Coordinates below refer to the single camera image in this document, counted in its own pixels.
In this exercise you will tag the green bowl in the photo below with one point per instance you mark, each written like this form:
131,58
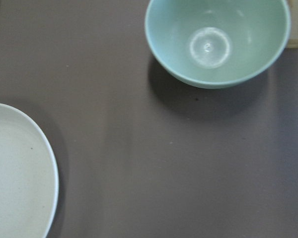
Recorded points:
215,44

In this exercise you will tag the cream round plate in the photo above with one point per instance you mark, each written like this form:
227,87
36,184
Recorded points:
29,179

